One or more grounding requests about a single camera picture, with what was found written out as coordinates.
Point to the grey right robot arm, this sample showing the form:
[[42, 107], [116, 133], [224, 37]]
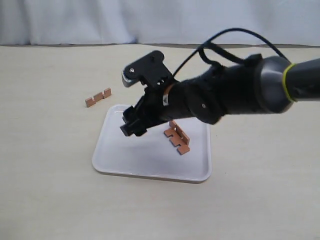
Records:
[[259, 86]]

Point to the brown notched wooden piece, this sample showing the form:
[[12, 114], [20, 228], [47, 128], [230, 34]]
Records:
[[180, 132]]

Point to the white plastic tray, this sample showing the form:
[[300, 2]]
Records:
[[152, 155]]

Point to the white backdrop curtain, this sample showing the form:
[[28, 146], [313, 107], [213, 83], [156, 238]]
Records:
[[101, 22]]

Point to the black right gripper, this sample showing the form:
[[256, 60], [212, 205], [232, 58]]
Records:
[[207, 97]]

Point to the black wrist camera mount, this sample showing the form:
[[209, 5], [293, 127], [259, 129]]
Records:
[[149, 70]]

